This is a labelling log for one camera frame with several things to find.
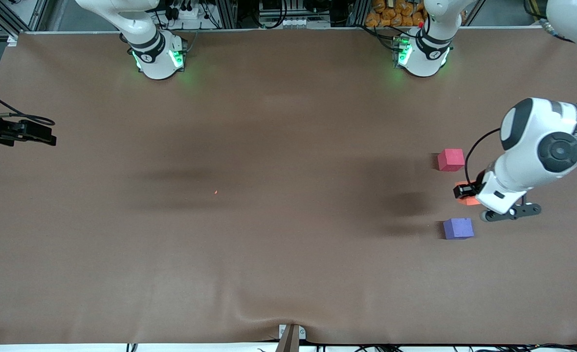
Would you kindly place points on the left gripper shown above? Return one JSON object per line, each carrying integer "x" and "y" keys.
{"x": 475, "y": 188}

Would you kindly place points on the orange foam block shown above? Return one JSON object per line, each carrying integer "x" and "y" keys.
{"x": 470, "y": 201}

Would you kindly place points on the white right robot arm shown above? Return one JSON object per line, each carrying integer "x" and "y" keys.
{"x": 156, "y": 63}

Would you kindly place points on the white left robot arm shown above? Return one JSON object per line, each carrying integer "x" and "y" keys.
{"x": 560, "y": 149}

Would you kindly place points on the red foam block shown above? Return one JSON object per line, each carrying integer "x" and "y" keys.
{"x": 451, "y": 160}

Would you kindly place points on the purple foam block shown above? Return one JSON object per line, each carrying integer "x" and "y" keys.
{"x": 458, "y": 229}

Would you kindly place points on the pile of orange objects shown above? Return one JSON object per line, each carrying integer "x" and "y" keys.
{"x": 396, "y": 14}

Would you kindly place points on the brown table mat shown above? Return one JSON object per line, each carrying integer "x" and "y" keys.
{"x": 288, "y": 244}

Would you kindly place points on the white power strip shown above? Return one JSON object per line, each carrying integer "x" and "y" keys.
{"x": 186, "y": 12}

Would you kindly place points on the white terminal block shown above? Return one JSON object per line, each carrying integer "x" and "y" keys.
{"x": 293, "y": 22}

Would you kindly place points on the aluminium frame profile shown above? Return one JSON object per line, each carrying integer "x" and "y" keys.
{"x": 227, "y": 12}
{"x": 5, "y": 19}
{"x": 362, "y": 12}

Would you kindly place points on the grey mounting bracket plate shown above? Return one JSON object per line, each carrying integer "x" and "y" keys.
{"x": 302, "y": 333}

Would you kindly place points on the camera mast pole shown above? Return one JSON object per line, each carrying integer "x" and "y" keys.
{"x": 288, "y": 342}

